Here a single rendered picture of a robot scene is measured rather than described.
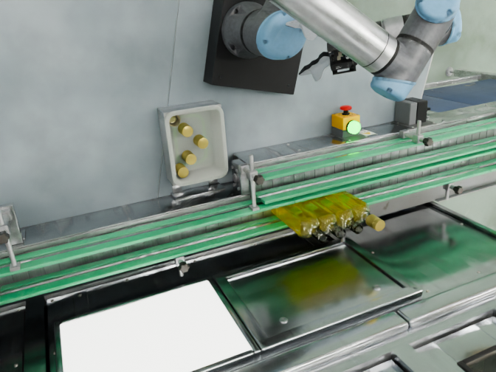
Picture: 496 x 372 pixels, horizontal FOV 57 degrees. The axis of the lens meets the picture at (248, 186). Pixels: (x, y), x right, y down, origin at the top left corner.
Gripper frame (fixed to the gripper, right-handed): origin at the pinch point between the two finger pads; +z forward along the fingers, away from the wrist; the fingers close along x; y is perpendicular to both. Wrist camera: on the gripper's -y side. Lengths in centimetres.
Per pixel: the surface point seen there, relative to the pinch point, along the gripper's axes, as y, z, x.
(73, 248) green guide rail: 36, 62, 21
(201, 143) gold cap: 1.7, 33.0, 26.8
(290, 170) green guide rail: 7.2, 8.4, 38.0
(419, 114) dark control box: -29, -33, 63
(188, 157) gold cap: 5.4, 36.9, 27.9
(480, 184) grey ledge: -19, -56, 101
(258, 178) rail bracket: 15.4, 15.1, 28.4
